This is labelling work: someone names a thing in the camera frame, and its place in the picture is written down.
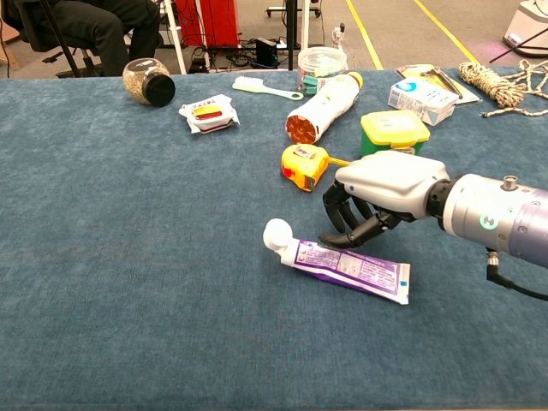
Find purple white toothpaste tube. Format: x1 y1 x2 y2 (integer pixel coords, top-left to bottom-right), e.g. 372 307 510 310
262 217 412 306

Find white slanted frame leg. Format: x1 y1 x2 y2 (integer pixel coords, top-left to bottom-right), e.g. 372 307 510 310
164 0 188 76

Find glass jar black lid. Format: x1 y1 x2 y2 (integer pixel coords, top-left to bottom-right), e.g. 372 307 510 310
122 57 176 108

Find white upright post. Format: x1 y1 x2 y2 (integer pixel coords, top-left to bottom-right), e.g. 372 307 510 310
301 0 312 51

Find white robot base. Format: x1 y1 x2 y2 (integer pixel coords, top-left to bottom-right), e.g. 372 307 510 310
501 0 548 59

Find black wheeled stand base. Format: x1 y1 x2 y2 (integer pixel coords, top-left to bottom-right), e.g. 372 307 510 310
265 4 322 19

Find black tripod stand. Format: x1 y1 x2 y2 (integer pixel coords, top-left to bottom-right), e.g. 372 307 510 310
287 0 300 72
39 0 82 79

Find blue table cloth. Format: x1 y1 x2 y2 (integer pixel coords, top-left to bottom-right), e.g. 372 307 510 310
0 67 548 411

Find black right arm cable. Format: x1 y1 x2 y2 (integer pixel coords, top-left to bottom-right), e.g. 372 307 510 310
485 250 548 301

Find black box on floor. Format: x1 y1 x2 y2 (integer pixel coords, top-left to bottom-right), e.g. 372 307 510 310
255 37 279 69

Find green tub yellow lid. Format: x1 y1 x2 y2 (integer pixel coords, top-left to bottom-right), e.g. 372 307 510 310
360 110 432 158

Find yellow razor blister pack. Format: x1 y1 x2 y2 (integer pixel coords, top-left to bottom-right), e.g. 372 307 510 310
396 63 483 106

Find white bottle yellow cap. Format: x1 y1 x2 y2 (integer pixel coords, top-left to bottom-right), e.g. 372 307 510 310
285 71 365 145

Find burger print snack packet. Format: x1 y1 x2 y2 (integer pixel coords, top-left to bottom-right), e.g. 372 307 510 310
178 93 241 135

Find beige rope bundle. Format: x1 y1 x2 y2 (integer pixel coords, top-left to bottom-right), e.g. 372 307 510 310
458 58 548 119

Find red cabinet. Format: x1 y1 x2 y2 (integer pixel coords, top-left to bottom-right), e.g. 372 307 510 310
174 0 241 49

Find white blue carton box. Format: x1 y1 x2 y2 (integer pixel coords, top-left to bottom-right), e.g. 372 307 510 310
387 77 459 128

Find person's white shoes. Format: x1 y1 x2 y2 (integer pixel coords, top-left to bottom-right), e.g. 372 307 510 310
3 0 162 78

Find clear plastic jar white lid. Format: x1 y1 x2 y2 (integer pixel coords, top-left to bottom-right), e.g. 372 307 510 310
297 45 347 98

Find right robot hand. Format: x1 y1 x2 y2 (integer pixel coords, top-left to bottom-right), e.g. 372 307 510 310
319 150 451 250

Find yellow tape measure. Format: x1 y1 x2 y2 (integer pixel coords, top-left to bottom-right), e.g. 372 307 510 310
280 144 354 193

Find light green brush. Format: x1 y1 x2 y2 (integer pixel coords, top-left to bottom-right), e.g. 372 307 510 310
232 75 305 102

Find thin black rod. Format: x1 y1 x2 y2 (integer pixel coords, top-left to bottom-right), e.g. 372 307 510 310
490 29 548 64

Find black office chair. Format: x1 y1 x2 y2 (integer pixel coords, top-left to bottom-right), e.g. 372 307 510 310
3 0 104 79

